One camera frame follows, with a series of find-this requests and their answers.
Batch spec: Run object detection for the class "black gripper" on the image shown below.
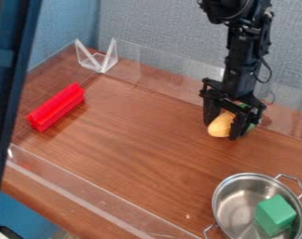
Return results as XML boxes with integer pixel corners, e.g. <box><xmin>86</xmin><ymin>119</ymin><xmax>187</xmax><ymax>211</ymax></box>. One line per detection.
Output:
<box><xmin>199</xmin><ymin>77</ymin><xmax>267</xmax><ymax>140</ymax></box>

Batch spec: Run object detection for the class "yellow green toy corn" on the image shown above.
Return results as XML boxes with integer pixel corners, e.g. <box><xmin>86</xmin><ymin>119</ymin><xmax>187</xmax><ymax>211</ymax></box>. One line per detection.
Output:
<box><xmin>207</xmin><ymin>109</ymin><xmax>257</xmax><ymax>138</ymax></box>

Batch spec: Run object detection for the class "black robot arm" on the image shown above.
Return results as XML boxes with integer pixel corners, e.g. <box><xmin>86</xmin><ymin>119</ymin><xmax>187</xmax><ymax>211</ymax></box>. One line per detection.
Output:
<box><xmin>198</xmin><ymin>0</ymin><xmax>274</xmax><ymax>140</ymax></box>

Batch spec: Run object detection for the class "clear acrylic back barrier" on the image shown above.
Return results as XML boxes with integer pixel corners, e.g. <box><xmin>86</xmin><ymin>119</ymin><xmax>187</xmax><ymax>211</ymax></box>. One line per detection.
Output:
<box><xmin>90</xmin><ymin>38</ymin><xmax>302</xmax><ymax>140</ymax></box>

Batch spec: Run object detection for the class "clear acrylic barrier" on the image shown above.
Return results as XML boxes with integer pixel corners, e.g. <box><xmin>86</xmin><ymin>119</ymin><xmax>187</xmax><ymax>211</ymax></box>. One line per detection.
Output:
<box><xmin>90</xmin><ymin>38</ymin><xmax>302</xmax><ymax>140</ymax></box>
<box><xmin>9</xmin><ymin>145</ymin><xmax>201</xmax><ymax>239</ymax></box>

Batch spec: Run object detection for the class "silver metal pot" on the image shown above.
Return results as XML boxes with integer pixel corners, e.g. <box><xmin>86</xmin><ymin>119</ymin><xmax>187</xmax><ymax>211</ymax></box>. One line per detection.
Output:
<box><xmin>203</xmin><ymin>173</ymin><xmax>302</xmax><ymax>239</ymax></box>

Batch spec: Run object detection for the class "green wooden cube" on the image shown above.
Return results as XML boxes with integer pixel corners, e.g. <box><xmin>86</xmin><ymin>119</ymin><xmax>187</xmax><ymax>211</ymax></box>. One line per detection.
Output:
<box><xmin>255</xmin><ymin>194</ymin><xmax>297</xmax><ymax>237</ymax></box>

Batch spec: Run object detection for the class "red plastic block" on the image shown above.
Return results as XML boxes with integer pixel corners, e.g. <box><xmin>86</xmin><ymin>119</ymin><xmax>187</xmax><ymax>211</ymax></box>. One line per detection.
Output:
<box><xmin>27</xmin><ymin>83</ymin><xmax>86</xmax><ymax>132</ymax></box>

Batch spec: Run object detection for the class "clear acrylic front barrier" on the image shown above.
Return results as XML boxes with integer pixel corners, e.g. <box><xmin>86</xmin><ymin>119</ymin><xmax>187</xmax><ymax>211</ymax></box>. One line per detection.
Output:
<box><xmin>9</xmin><ymin>145</ymin><xmax>201</xmax><ymax>239</ymax></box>

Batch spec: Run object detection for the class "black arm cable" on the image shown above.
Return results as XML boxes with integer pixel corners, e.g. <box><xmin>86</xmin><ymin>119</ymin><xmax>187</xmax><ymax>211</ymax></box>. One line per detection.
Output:
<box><xmin>253</xmin><ymin>55</ymin><xmax>274</xmax><ymax>84</ymax></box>

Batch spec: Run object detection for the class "clear acrylic corner bracket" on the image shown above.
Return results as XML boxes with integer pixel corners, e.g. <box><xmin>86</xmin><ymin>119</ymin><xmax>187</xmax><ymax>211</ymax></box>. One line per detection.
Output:
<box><xmin>75</xmin><ymin>39</ymin><xmax>119</xmax><ymax>74</ymax></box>

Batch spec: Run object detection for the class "blue black camera-side pole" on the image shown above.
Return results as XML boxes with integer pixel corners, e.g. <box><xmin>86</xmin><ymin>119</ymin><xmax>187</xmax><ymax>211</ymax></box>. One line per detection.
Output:
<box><xmin>0</xmin><ymin>0</ymin><xmax>45</xmax><ymax>225</ymax></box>

